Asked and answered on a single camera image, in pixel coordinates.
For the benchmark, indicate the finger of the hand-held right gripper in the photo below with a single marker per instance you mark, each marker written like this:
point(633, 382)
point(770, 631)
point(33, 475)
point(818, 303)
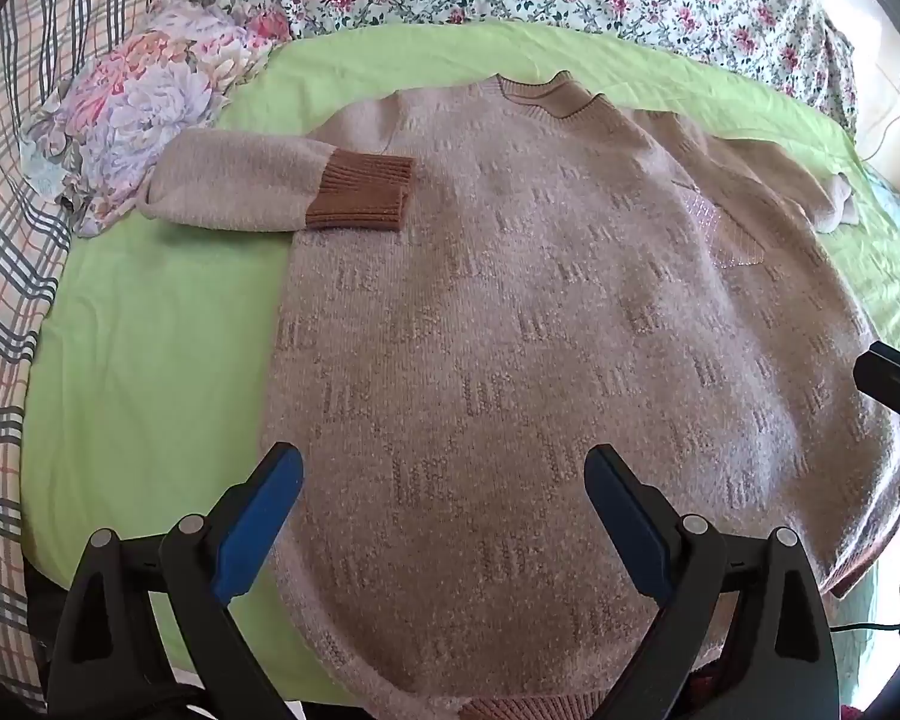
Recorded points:
point(896, 382)

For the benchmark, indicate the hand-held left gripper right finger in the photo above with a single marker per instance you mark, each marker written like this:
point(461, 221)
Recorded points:
point(630, 517)

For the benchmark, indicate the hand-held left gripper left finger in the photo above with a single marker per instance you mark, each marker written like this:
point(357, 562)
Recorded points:
point(259, 517)

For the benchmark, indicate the beige knit sweater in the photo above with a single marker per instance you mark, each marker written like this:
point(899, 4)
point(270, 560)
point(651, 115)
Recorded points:
point(495, 300)

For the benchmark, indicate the light green bed sheet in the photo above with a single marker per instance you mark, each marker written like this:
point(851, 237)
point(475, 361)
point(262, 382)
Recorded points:
point(157, 330)

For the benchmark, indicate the plaid blanket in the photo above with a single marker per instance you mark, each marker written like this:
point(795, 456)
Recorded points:
point(7, 240)

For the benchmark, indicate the large-flower print pillow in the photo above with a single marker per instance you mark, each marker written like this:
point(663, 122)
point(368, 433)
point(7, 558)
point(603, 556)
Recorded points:
point(142, 105)

